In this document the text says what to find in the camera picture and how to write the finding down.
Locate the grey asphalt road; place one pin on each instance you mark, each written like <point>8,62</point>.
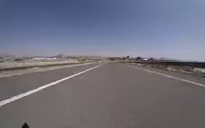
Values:
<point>113,96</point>

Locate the distant low buildings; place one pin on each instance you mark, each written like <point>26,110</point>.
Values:
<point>56,57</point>

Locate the white painted edge line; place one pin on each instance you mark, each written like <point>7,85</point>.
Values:
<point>40,88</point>
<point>176,78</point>

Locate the pale gravel verge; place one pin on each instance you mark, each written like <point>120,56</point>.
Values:
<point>33,69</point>

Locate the pale roadside guardrail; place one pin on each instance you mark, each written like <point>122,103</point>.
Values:
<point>26,64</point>

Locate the dark roadside guardrail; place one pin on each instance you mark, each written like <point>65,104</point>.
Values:
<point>186,63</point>

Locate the rubble strip beside road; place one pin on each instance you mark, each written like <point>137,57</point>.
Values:
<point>190,69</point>

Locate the robot's own part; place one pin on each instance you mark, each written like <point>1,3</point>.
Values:
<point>25,125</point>

